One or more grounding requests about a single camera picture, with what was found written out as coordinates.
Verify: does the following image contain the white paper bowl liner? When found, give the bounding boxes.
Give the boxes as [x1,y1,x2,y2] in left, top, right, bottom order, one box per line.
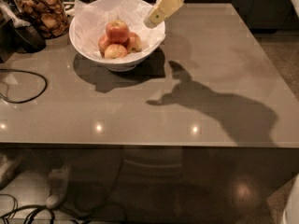
[73,0,166,60]

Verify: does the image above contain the black cable on table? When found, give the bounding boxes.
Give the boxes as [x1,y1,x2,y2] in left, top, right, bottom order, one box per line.
[0,68,49,105]

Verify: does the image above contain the black floor cables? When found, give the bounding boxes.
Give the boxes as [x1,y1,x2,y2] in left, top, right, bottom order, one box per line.
[0,193,94,224]

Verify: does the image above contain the glass jar of dried chips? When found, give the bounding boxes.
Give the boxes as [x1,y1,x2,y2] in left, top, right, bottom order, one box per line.
[14,0,69,39]

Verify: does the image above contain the black kitchen appliance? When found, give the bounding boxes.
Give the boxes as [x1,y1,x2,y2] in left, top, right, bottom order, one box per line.
[0,0,46,63]

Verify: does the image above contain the white ceramic bowl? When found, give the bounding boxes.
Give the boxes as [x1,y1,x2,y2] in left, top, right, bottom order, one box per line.
[68,0,166,73]

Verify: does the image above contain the white shoe under table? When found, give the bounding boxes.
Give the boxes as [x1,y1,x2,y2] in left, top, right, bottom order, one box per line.
[46,164,70,209]

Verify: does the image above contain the front yellow-red apple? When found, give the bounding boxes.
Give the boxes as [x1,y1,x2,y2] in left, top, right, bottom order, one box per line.
[104,44,128,59]

